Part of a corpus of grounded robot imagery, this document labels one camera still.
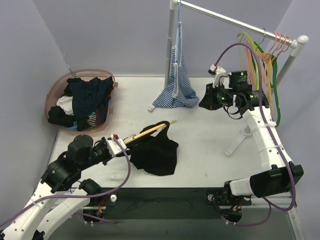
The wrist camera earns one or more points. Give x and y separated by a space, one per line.
219 73
115 145

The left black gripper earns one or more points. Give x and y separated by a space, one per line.
106 153

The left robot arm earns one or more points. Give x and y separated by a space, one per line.
50 205

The silver clothes rack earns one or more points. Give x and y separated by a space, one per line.
296 46

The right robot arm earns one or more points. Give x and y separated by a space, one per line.
279 173

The yellow plastic hanger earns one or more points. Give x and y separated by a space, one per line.
157 127

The pink hanger bundle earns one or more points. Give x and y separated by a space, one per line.
281 43

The blue striped tank top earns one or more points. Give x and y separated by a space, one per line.
178 92

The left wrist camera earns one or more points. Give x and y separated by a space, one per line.
115 145

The pile of dark clothes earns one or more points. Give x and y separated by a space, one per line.
83 105

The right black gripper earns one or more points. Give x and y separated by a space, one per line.
211 93

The pink laundry basket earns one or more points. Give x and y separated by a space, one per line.
86 74

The black tank top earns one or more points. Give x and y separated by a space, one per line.
157 155

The dark green hanger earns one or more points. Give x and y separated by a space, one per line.
274 89

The light blue hanger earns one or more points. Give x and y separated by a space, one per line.
179 15

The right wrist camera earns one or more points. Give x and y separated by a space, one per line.
219 73

